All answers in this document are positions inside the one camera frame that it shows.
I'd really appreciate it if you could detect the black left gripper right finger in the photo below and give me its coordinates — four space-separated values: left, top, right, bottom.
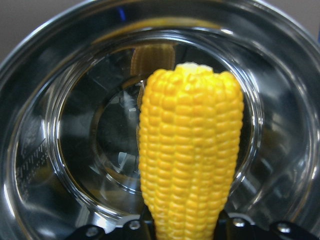
213 210 318 240

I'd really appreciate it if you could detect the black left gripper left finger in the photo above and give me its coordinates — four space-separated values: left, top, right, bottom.
66 207 156 240

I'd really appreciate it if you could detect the yellow corn cob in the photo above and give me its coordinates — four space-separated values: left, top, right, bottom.
138 62 244 240

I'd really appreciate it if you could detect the white electric cooking pot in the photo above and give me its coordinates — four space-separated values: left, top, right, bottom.
0 0 320 240

